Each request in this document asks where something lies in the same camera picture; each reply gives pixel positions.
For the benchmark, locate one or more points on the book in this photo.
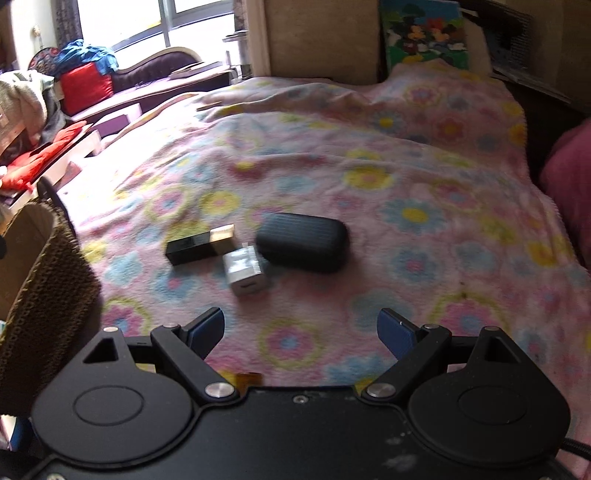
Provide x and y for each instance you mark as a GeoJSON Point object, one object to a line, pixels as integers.
{"type": "Point", "coordinates": [194, 70]}

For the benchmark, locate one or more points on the round patterned board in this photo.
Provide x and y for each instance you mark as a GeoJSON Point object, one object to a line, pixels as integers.
{"type": "Point", "coordinates": [41, 57]}

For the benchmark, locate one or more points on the red cushion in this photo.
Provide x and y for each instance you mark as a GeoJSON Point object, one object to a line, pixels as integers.
{"type": "Point", "coordinates": [85, 87]}

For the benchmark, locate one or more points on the window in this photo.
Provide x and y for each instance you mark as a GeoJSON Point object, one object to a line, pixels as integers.
{"type": "Point", "coordinates": [129, 18]}

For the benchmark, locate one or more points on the red padded mat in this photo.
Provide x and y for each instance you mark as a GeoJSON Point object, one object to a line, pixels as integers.
{"type": "Point", "coordinates": [39, 154]}

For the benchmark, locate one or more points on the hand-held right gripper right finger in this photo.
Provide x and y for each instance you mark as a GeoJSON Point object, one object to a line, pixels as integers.
{"type": "Point", "coordinates": [392, 334]}

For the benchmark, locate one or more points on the small amber object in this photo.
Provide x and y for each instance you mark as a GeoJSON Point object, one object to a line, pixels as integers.
{"type": "Point", "coordinates": [249, 379]}

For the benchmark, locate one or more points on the white silver small box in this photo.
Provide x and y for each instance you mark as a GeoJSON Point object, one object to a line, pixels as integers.
{"type": "Point", "coordinates": [244, 272]}

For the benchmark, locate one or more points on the blue cloth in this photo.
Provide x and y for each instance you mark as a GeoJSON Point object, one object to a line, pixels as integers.
{"type": "Point", "coordinates": [90, 53]}

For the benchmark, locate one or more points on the black and gold box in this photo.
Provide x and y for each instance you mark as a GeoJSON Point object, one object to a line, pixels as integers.
{"type": "Point", "coordinates": [194, 247]}

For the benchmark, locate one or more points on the beige headboard panel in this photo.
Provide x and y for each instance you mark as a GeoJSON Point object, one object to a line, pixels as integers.
{"type": "Point", "coordinates": [318, 41]}

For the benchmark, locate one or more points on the purple chaise lounge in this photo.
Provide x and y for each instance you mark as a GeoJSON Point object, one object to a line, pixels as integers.
{"type": "Point", "coordinates": [147, 81]}

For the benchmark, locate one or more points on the pink floral blanket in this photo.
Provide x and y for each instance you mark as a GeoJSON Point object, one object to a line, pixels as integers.
{"type": "Point", "coordinates": [369, 194]}

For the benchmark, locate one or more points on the brown woven basket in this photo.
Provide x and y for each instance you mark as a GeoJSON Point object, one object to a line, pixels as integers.
{"type": "Point", "coordinates": [51, 295]}

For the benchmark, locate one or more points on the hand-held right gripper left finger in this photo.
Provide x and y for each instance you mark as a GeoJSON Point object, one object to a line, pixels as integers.
{"type": "Point", "coordinates": [207, 330]}

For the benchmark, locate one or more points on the pink pillow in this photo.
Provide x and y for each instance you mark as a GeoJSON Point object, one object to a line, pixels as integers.
{"type": "Point", "coordinates": [568, 184]}

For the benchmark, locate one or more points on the cartoon mouse picture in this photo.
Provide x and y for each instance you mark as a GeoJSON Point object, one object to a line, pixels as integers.
{"type": "Point", "coordinates": [425, 37]}

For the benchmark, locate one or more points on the beige knitted throw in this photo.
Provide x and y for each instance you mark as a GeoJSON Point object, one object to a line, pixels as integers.
{"type": "Point", "coordinates": [21, 97]}

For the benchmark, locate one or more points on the small wooden board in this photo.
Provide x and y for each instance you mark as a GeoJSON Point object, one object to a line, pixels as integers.
{"type": "Point", "coordinates": [210, 108]}

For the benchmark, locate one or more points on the black textured case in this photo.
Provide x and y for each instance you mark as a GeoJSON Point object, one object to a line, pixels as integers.
{"type": "Point", "coordinates": [302, 242]}

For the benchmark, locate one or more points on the white bench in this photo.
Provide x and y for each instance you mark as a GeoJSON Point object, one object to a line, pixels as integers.
{"type": "Point", "coordinates": [85, 145]}

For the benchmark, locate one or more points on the black woven panel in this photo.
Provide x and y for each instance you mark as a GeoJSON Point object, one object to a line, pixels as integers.
{"type": "Point", "coordinates": [508, 37]}

